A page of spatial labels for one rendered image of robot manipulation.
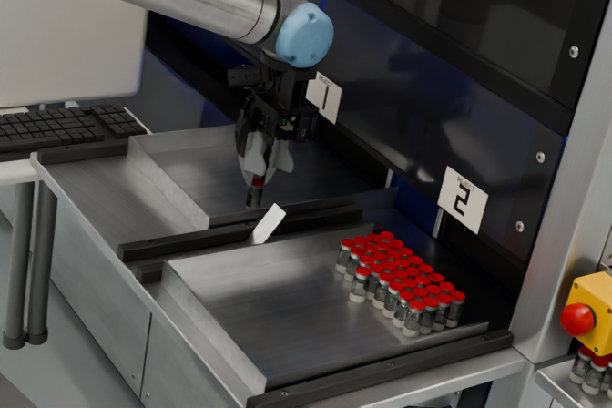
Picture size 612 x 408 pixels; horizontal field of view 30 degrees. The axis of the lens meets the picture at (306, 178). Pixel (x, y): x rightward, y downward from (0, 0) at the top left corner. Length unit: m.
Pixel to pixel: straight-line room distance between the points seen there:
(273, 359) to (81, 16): 0.90
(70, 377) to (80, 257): 0.28
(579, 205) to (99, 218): 0.66
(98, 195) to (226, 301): 0.31
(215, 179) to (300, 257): 0.24
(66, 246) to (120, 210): 1.15
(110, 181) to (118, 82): 0.47
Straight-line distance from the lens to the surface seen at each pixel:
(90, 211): 1.65
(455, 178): 1.56
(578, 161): 1.40
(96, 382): 2.76
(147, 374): 2.51
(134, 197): 1.70
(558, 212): 1.43
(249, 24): 1.33
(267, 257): 1.57
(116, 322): 2.61
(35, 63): 2.09
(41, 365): 2.80
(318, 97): 1.80
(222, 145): 1.89
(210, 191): 1.74
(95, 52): 2.13
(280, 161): 1.67
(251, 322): 1.46
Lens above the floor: 1.70
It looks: 27 degrees down
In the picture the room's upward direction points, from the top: 11 degrees clockwise
